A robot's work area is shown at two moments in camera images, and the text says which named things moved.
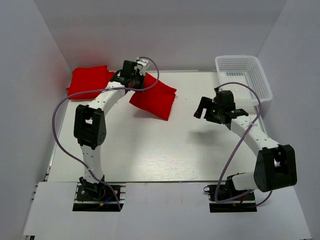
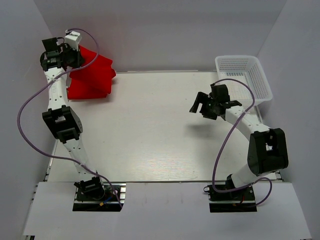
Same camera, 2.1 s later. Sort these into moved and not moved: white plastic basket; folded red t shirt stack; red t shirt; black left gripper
Moved: red t shirt; black left gripper
Not moved: white plastic basket; folded red t shirt stack
